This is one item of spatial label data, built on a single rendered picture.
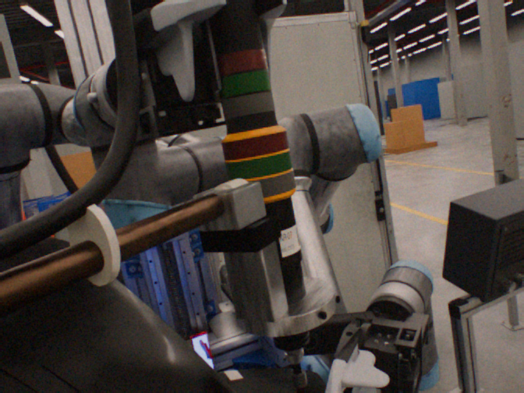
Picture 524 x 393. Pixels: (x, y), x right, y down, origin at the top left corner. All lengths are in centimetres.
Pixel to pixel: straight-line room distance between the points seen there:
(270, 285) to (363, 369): 27
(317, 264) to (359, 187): 186
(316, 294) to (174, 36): 19
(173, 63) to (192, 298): 99
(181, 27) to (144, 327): 19
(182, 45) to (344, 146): 55
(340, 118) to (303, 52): 164
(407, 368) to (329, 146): 40
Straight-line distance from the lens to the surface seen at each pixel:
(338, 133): 79
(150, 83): 33
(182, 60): 28
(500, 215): 93
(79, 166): 849
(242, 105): 27
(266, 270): 26
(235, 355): 120
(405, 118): 1281
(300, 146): 76
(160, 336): 31
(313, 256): 71
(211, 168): 57
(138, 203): 51
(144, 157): 51
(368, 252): 266
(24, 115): 83
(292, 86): 236
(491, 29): 710
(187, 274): 121
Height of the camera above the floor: 148
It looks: 9 degrees down
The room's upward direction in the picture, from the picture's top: 11 degrees counter-clockwise
